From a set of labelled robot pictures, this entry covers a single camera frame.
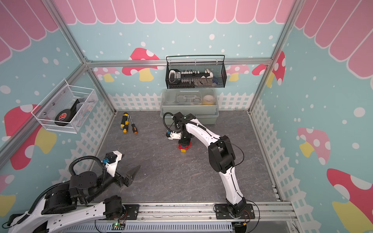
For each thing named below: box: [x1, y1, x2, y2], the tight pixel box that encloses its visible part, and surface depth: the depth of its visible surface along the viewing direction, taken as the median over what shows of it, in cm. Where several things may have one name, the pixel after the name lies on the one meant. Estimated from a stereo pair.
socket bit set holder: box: [168, 68, 215, 89], surface depth 89 cm
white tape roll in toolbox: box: [203, 94, 215, 103], surface depth 105 cm
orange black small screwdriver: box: [129, 116, 139, 135], surface depth 108 cm
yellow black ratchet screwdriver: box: [120, 112, 130, 134], surface depth 114 cm
